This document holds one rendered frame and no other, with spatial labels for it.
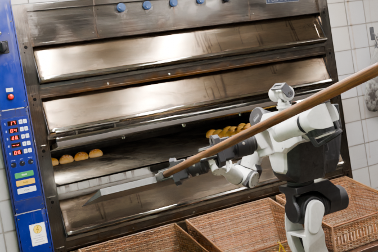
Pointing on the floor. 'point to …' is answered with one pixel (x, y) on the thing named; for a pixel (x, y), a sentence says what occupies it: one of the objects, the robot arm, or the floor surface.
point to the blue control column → (6, 59)
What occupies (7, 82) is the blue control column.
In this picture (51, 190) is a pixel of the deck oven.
